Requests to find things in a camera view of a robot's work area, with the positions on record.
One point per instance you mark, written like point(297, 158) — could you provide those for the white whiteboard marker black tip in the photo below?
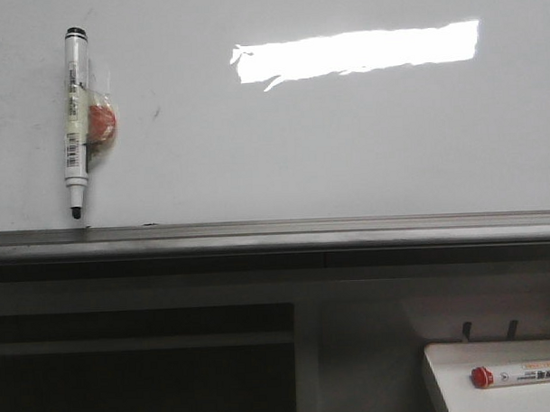
point(77, 117)

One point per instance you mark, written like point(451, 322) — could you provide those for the white whiteboard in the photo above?
point(280, 109)

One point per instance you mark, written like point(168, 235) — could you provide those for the grey aluminium marker tray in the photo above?
point(273, 235)

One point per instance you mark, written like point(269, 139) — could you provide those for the red round magnet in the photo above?
point(102, 124)

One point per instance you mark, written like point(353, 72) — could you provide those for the white shelf tray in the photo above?
point(447, 375)

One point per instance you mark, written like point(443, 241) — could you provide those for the white marker red cap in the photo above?
point(511, 374)

